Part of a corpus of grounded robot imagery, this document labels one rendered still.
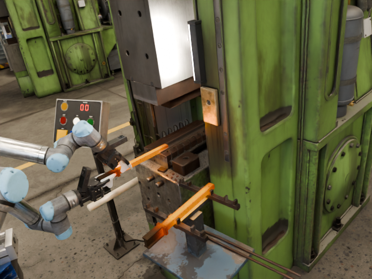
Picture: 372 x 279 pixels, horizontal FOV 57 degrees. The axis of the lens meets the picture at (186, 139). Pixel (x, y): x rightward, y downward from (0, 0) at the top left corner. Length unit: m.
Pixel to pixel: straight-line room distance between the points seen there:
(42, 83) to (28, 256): 4.01
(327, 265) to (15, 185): 1.96
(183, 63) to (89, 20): 5.02
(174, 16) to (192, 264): 1.06
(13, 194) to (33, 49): 5.24
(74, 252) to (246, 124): 1.84
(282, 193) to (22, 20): 5.25
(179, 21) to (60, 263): 1.97
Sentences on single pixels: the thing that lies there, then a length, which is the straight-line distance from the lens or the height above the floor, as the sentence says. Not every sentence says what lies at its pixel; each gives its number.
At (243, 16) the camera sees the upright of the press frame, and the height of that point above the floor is 1.66.
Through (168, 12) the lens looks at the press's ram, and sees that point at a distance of 1.54.
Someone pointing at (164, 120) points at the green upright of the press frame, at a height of 1.04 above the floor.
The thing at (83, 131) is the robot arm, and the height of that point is 1.28.
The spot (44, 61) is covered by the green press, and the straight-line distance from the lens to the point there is 6.50.
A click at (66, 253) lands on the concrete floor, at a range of 2.89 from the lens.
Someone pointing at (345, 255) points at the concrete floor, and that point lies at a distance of 2.64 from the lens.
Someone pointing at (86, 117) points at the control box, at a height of 1.11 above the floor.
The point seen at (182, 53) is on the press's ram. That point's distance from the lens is 1.61.
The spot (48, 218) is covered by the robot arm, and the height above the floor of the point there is 0.98.
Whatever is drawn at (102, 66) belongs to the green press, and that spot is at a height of 0.27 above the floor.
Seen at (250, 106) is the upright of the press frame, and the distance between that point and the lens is 1.47.
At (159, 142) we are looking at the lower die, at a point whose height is 0.99.
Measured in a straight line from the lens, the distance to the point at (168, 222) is 1.32.
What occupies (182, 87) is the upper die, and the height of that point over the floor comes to 1.31.
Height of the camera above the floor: 1.87
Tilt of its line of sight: 28 degrees down
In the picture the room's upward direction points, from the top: 7 degrees counter-clockwise
